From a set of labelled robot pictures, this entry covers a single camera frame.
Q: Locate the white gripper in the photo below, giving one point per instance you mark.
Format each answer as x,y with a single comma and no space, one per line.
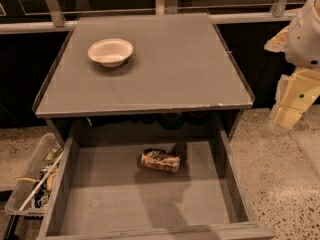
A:
305,40

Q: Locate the orange drink can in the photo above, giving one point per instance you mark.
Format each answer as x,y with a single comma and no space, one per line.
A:
160,160

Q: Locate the grey cabinet counter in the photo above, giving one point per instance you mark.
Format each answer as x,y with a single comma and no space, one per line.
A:
180,63

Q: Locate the open grey top drawer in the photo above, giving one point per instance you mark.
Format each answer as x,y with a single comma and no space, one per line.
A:
104,193

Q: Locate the white paper bowl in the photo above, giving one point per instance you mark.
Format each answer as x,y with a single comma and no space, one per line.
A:
111,52

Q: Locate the grey metal railing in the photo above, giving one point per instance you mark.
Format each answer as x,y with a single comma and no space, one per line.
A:
17,15

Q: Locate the white stick in bin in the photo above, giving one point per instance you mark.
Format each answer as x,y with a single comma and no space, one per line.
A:
44,178

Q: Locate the clear plastic bin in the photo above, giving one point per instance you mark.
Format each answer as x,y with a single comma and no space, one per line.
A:
44,155

